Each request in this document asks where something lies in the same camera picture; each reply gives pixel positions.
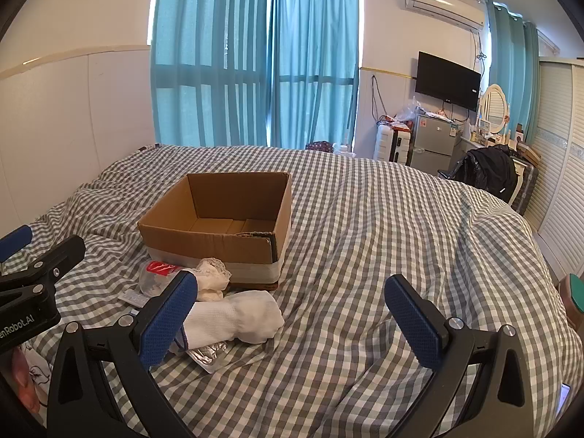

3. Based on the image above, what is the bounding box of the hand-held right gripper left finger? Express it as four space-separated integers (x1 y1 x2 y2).
46 270 199 438

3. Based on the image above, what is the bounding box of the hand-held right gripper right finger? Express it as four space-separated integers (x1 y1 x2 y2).
384 274 537 438

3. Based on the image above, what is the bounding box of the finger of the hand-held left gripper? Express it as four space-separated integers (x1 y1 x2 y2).
0 236 87 293
0 226 34 263

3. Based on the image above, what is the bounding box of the small white packet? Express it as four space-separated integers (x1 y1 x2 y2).
118 289 149 307

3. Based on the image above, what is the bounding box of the clear bag with red label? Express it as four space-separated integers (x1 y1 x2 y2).
139 260 197 297

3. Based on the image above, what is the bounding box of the silver foil packet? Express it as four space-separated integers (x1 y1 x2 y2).
185 340 229 373

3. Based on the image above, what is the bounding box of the white lace cloth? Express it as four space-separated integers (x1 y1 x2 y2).
192 258 232 303

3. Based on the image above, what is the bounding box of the white knit cloth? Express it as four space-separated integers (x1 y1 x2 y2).
171 293 284 354

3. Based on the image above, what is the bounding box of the brown cardboard box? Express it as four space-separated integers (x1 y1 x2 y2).
138 172 293 290

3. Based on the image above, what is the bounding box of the person's left hand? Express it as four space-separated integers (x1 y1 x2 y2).
9 346 42 414

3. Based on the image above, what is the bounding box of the white printed fabric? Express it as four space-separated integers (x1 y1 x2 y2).
25 349 54 404

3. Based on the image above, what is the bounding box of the teal topped object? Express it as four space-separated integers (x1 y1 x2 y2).
557 274 584 329

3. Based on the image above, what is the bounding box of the dark suitcase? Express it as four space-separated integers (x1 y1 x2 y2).
508 162 539 215

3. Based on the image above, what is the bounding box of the silver small fridge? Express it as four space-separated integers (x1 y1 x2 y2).
410 114 461 175

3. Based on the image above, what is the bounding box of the white suitcase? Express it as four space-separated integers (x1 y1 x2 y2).
373 124 414 165

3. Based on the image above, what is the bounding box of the white dressing table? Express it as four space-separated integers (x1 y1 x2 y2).
458 134 493 160

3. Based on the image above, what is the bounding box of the clear plastic bag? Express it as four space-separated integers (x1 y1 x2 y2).
395 96 425 124

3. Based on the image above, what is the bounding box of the white slatted wardrobe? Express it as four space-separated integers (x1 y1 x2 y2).
522 57 584 279

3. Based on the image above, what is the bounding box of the oval white mirror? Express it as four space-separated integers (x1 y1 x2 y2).
479 84 509 135

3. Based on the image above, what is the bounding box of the wide teal curtain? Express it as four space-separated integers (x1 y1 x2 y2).
150 0 274 147

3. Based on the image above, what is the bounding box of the narrow teal curtain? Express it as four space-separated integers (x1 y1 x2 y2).
486 0 541 144

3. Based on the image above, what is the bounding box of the white air conditioner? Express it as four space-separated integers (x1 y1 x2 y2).
404 0 487 28

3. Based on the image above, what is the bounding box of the black wall cable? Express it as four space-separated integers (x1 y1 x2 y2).
369 74 381 124

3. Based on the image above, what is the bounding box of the black wall television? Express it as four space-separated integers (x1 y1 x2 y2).
415 51 482 111

